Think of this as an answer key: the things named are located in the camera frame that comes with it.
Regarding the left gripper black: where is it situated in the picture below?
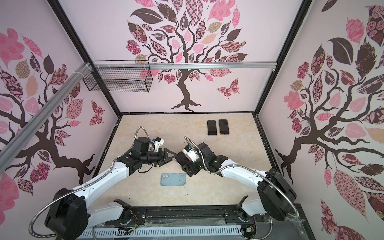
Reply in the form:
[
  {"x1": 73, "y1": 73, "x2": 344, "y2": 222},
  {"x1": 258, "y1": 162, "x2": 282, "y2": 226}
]
[{"x1": 141, "y1": 148, "x2": 178, "y2": 167}]

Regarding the pink phone case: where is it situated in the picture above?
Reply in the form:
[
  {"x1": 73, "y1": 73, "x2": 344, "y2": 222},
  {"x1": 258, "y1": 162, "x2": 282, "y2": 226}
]
[{"x1": 218, "y1": 118, "x2": 230, "y2": 136}]

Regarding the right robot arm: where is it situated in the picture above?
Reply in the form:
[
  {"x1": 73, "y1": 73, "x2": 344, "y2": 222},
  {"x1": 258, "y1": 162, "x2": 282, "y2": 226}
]
[{"x1": 176, "y1": 143, "x2": 300, "y2": 222}]

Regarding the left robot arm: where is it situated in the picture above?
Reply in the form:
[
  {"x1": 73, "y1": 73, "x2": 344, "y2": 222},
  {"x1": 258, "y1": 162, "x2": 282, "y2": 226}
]
[{"x1": 45, "y1": 137, "x2": 172, "y2": 240}]

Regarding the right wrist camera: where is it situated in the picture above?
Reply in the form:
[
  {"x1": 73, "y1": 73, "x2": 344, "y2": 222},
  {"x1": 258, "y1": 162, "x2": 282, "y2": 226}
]
[{"x1": 183, "y1": 145, "x2": 199, "y2": 163}]

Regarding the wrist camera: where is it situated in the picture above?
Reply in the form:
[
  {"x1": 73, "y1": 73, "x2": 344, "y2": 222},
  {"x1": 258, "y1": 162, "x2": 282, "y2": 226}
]
[
  {"x1": 152, "y1": 137, "x2": 165, "y2": 151},
  {"x1": 183, "y1": 145, "x2": 199, "y2": 163}
]

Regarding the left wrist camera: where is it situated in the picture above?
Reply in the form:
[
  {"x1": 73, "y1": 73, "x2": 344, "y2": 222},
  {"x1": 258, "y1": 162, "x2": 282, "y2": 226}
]
[{"x1": 152, "y1": 137, "x2": 165, "y2": 151}]

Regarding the left metal conduit cable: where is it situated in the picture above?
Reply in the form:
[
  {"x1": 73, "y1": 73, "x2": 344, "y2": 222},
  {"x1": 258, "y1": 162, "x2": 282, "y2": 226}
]
[{"x1": 28, "y1": 125, "x2": 152, "y2": 239}]

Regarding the white slotted cable duct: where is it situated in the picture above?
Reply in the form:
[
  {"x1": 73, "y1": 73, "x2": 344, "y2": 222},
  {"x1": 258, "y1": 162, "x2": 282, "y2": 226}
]
[{"x1": 78, "y1": 226, "x2": 243, "y2": 240}]

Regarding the black wire basket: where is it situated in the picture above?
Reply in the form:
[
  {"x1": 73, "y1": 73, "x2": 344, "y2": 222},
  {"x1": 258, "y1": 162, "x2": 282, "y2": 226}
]
[{"x1": 83, "y1": 61, "x2": 154, "y2": 93}]

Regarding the black base frame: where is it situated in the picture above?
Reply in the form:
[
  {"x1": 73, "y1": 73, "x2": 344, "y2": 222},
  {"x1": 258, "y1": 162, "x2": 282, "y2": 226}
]
[{"x1": 55, "y1": 203, "x2": 316, "y2": 240}]

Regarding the aluminium rail back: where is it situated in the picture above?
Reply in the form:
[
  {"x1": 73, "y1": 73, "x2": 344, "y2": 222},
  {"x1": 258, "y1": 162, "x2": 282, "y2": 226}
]
[{"x1": 94, "y1": 62, "x2": 277, "y2": 70}]

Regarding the aluminium rail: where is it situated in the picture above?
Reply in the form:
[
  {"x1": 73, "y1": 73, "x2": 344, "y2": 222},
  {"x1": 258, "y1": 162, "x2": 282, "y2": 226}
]
[
  {"x1": 94, "y1": 62, "x2": 277, "y2": 70},
  {"x1": 1, "y1": 63, "x2": 92, "y2": 173}
]

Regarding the aluminium rail left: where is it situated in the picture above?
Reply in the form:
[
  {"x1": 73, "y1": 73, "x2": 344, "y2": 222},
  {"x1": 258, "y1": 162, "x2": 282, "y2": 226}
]
[{"x1": 1, "y1": 63, "x2": 92, "y2": 173}]

